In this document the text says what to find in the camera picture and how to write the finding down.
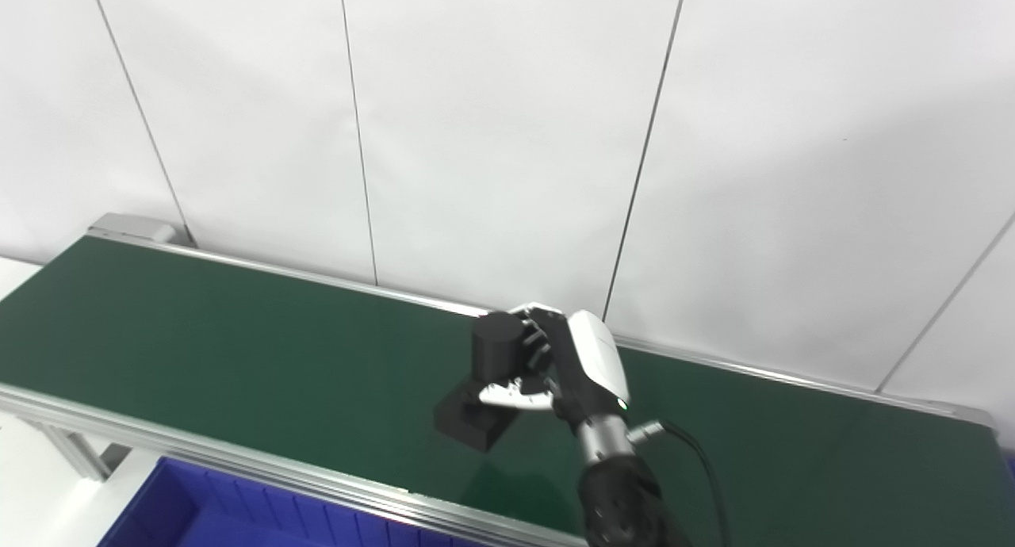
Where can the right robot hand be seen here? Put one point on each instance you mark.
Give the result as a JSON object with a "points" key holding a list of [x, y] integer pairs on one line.
{"points": [[595, 365]]}

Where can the black cylinder block part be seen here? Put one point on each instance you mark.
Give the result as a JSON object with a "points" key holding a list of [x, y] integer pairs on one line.
{"points": [[476, 420]]}

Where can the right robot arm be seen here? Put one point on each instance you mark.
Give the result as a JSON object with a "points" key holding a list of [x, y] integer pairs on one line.
{"points": [[622, 491]]}

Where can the green conveyor belt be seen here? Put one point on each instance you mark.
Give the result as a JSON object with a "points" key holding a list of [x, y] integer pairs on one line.
{"points": [[238, 456], [277, 357]]}

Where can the blue plastic bin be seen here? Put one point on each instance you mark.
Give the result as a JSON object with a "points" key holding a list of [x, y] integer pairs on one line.
{"points": [[198, 523]]}

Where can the aluminium conveyor leg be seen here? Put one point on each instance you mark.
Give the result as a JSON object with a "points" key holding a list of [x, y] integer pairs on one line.
{"points": [[79, 456]]}

